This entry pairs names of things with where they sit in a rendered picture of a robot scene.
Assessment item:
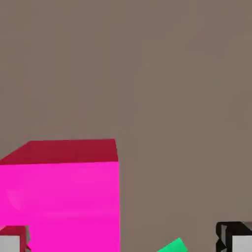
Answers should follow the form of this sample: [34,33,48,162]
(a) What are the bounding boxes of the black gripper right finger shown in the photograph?
[215,221,252,252]

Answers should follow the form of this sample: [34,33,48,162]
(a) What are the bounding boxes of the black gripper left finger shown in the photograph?
[0,225,32,252]

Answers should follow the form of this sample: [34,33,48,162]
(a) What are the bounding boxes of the small green cube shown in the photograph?
[156,237,189,252]

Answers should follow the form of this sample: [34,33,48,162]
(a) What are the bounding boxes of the large pink box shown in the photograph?
[0,138,121,252]

